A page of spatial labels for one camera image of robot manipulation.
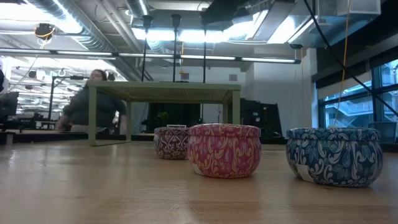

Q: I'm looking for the pink patterned candle tin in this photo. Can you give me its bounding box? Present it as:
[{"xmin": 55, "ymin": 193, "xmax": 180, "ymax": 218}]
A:
[{"xmin": 187, "ymin": 123, "xmax": 262, "ymax": 179}]

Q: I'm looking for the person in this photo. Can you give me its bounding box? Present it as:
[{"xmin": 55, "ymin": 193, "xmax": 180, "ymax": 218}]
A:
[{"xmin": 55, "ymin": 68, "xmax": 128, "ymax": 134}]

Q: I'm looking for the black cabinet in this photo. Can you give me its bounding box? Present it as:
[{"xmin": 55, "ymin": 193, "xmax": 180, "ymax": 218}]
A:
[{"xmin": 239, "ymin": 98, "xmax": 284, "ymax": 139}]

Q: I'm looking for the green perforated metal shelf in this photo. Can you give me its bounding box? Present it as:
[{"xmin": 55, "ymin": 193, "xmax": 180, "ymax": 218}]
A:
[{"xmin": 86, "ymin": 80, "xmax": 242, "ymax": 147}]

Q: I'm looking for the small green plant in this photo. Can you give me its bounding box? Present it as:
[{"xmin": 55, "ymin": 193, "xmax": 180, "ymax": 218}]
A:
[{"xmin": 156, "ymin": 111, "xmax": 170, "ymax": 125}]

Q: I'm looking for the dark blue patterned candle tin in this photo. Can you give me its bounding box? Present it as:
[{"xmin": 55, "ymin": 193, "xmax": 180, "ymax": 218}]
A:
[{"xmin": 285, "ymin": 126, "xmax": 384, "ymax": 188}]

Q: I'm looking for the dark wooden desk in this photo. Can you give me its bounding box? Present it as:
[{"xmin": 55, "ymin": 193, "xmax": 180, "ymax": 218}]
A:
[{"xmin": 0, "ymin": 129, "xmax": 156, "ymax": 144}]

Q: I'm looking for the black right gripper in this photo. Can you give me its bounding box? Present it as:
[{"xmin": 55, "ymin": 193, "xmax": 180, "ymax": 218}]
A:
[{"xmin": 200, "ymin": 0, "xmax": 246, "ymax": 27}]

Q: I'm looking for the black monitor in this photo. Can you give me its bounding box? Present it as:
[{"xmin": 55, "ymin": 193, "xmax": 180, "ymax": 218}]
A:
[{"xmin": 0, "ymin": 91, "xmax": 19, "ymax": 118}]

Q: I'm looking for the black candlestick holder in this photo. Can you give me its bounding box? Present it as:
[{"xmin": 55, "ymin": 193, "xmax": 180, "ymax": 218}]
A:
[{"xmin": 170, "ymin": 13, "xmax": 183, "ymax": 82}]

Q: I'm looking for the yellow black cord reel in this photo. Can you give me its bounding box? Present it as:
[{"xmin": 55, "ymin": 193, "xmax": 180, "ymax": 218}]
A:
[{"xmin": 34, "ymin": 23, "xmax": 56, "ymax": 40}]

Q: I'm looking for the black hanging cable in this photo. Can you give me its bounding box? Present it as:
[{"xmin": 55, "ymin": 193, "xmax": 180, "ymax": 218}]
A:
[{"xmin": 303, "ymin": 0, "xmax": 398, "ymax": 118}]

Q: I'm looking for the purple patterned candle tin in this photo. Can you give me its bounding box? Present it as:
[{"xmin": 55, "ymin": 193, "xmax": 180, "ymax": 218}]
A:
[{"xmin": 153, "ymin": 124, "xmax": 190, "ymax": 161}]

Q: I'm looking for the yellow hanging cable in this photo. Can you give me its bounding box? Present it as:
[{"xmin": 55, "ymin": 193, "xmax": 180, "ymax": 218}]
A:
[{"xmin": 334, "ymin": 0, "xmax": 351, "ymax": 126}]

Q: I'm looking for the long linear ceiling light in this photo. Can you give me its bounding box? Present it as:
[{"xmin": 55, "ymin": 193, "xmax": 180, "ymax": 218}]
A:
[{"xmin": 0, "ymin": 48, "xmax": 301, "ymax": 65}]

